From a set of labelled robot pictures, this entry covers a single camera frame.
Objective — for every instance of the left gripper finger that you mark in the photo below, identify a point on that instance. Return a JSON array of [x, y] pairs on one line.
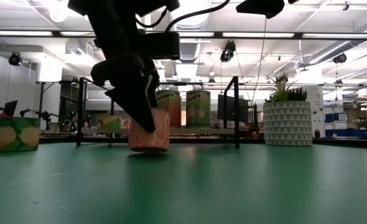
[[137, 102], [155, 87]]

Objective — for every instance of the short can white red label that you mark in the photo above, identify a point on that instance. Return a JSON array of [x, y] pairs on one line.
[[126, 124]]

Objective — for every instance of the tall Pineapple can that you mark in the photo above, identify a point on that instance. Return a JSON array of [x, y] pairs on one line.
[[171, 105]]

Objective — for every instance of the short can yellow green label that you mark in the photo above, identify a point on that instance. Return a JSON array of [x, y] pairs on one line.
[[109, 123]]

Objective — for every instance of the short can orange patterned label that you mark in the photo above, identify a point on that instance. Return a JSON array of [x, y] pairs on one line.
[[161, 137]]

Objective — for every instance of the tall Pears can green label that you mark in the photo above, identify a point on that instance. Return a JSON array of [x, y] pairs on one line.
[[198, 109]]

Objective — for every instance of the short can lemon print label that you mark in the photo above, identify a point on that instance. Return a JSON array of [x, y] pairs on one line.
[[15, 133]]

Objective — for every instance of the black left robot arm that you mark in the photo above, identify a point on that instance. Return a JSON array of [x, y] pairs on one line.
[[115, 31]]

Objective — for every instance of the blue bin shelf rack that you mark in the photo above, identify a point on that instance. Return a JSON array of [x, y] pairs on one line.
[[339, 117]]

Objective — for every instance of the wooden tray with black rails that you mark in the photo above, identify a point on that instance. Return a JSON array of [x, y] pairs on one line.
[[196, 131]]

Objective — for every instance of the black computer monitor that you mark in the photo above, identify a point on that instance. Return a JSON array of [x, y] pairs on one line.
[[225, 109]]

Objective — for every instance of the black ceiling spotlight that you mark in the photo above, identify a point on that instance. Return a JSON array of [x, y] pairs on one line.
[[340, 58], [15, 59]]

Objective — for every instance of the succulent in white patterned pot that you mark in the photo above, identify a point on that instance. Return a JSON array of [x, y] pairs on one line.
[[287, 124]]

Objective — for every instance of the black laptop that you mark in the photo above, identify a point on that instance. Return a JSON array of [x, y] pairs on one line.
[[11, 108]]

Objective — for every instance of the green table mat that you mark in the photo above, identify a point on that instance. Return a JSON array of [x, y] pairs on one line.
[[233, 186]]

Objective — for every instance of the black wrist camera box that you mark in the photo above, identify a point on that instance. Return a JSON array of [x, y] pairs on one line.
[[163, 46]]

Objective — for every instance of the black overhead camera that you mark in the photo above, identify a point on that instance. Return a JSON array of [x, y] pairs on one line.
[[228, 53]]

